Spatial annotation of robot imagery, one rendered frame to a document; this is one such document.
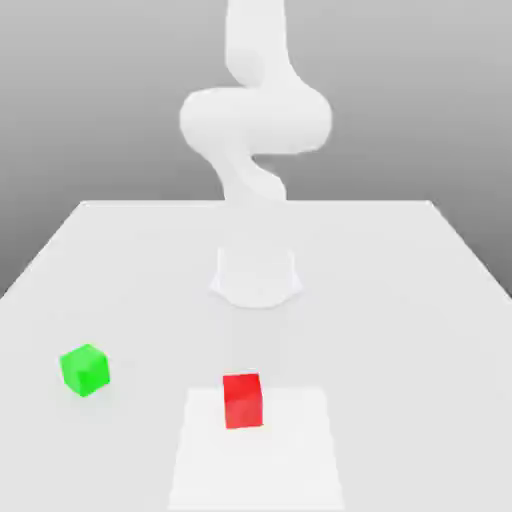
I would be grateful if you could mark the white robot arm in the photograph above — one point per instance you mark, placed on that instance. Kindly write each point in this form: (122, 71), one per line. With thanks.
(256, 120)

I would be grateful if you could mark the small red cube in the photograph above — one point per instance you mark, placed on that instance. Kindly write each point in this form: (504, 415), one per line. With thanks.
(242, 401)

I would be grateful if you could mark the small green cube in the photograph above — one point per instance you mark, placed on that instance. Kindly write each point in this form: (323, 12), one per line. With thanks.
(84, 370)

